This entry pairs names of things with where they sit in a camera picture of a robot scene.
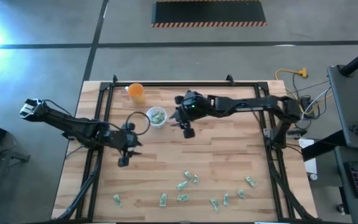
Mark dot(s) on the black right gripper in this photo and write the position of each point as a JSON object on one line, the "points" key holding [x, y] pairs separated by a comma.
{"points": [[196, 105]]}

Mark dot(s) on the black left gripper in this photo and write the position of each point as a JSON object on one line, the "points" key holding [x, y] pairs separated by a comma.
{"points": [[124, 140]]}

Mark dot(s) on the green white stevia packet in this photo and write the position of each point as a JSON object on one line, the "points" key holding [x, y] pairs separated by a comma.
{"points": [[195, 178], [182, 185], [117, 199], [226, 200], [250, 181], [240, 193], [183, 197], [163, 200], [214, 204], [187, 175]]}

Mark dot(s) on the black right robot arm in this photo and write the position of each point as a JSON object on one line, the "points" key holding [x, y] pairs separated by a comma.
{"points": [[253, 104]]}

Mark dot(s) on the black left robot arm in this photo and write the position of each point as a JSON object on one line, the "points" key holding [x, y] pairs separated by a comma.
{"points": [[70, 124]]}

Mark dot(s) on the clear plastic cup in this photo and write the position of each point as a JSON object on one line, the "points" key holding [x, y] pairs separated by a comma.
{"points": [[156, 117]]}

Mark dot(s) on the orange plastic cup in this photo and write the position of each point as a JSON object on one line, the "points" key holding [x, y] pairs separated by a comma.
{"points": [[135, 92]]}

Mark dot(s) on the black hazard-striped floor mat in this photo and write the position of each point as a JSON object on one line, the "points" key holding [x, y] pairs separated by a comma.
{"points": [[208, 12]]}

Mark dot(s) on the black power strip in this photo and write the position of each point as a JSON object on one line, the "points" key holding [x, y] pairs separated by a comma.
{"points": [[306, 105]]}

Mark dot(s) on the white box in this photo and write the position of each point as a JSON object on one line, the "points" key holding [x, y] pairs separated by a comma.
{"points": [[311, 166]]}

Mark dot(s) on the black desk foot beam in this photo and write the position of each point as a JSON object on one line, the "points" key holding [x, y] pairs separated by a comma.
{"points": [[322, 146]]}

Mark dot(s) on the small round white object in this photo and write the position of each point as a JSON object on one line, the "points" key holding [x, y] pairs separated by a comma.
{"points": [[313, 176]]}

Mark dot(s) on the dark grey desk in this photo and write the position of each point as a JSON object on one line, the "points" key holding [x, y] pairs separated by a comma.
{"points": [[350, 102]]}

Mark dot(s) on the small black remote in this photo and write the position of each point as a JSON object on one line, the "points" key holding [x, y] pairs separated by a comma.
{"points": [[356, 130]]}

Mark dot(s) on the desk caster wheel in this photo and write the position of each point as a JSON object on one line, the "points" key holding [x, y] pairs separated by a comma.
{"points": [[340, 208]]}

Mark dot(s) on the black aluminium table frame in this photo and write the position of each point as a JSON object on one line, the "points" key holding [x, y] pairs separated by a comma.
{"points": [[154, 84]]}

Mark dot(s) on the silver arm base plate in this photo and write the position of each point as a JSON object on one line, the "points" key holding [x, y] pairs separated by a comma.
{"points": [[267, 133]]}

